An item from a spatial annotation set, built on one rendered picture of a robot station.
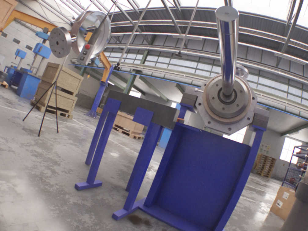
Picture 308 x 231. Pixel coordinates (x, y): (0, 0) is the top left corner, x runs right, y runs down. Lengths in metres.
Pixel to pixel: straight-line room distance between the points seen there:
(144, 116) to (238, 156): 0.83
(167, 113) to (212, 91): 0.36
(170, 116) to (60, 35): 0.87
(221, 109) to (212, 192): 0.70
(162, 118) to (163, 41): 9.63
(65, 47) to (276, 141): 13.30
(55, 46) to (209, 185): 1.53
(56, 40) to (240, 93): 1.26
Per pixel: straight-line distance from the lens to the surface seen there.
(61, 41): 1.06
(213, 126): 1.30
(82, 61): 1.00
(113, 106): 1.32
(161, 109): 1.12
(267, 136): 13.29
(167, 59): 9.80
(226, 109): 1.17
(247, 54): 9.23
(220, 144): 1.41
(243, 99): 1.20
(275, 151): 13.41
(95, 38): 1.05
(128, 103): 1.26
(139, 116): 1.17
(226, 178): 1.43
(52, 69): 4.91
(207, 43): 9.65
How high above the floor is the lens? 0.71
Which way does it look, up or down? 3 degrees up
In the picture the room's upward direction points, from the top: 20 degrees clockwise
